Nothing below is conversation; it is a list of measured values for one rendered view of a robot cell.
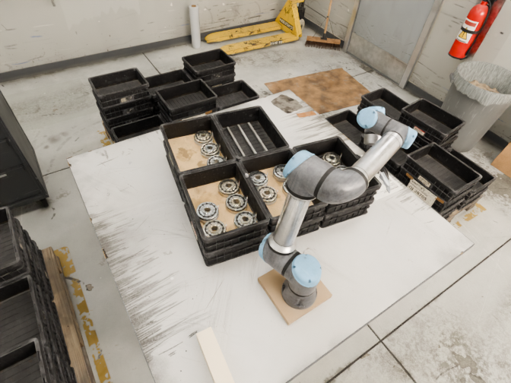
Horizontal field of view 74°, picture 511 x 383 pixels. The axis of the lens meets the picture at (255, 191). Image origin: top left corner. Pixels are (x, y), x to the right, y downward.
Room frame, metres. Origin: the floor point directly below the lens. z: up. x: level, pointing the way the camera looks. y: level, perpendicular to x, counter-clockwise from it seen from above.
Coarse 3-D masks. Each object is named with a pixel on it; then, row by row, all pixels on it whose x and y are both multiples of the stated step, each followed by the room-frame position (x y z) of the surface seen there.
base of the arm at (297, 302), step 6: (282, 288) 0.65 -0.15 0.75; (288, 288) 0.63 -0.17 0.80; (282, 294) 0.63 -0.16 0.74; (288, 294) 0.61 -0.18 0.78; (294, 294) 0.60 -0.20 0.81; (312, 294) 0.61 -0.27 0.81; (288, 300) 0.60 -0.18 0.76; (294, 300) 0.59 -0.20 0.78; (300, 300) 0.59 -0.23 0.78; (306, 300) 0.59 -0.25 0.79; (312, 300) 0.60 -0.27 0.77; (294, 306) 0.58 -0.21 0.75; (300, 306) 0.58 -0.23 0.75; (306, 306) 0.58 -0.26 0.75
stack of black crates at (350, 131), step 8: (344, 112) 2.56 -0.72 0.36; (352, 112) 2.56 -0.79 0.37; (328, 120) 2.45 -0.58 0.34; (336, 120) 2.51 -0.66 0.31; (344, 120) 2.58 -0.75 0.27; (352, 120) 2.54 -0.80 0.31; (344, 128) 2.46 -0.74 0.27; (352, 128) 2.47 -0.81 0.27; (360, 128) 2.45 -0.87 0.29; (352, 136) 2.36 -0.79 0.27
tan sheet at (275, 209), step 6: (270, 168) 1.29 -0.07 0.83; (270, 174) 1.25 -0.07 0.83; (270, 180) 1.20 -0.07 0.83; (276, 180) 1.21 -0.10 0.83; (276, 186) 1.16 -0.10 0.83; (282, 192) 1.13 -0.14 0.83; (282, 198) 1.09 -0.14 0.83; (276, 204) 1.04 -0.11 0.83; (282, 204) 1.05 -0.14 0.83; (312, 204) 1.06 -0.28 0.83; (270, 210) 1.00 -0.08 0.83; (276, 210) 1.01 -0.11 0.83
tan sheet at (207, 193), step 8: (208, 184) 1.13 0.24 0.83; (216, 184) 1.14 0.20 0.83; (192, 192) 1.07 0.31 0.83; (200, 192) 1.07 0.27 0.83; (208, 192) 1.08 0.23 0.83; (216, 192) 1.08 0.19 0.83; (240, 192) 1.10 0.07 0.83; (192, 200) 1.02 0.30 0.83; (200, 200) 1.03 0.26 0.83; (208, 200) 1.03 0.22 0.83; (216, 200) 1.04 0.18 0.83; (224, 200) 1.04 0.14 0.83; (224, 208) 0.99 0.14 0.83; (248, 208) 1.00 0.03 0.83; (224, 216) 0.94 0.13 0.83; (232, 216) 0.95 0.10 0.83; (224, 224) 0.90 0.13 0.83; (232, 224) 0.90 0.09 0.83
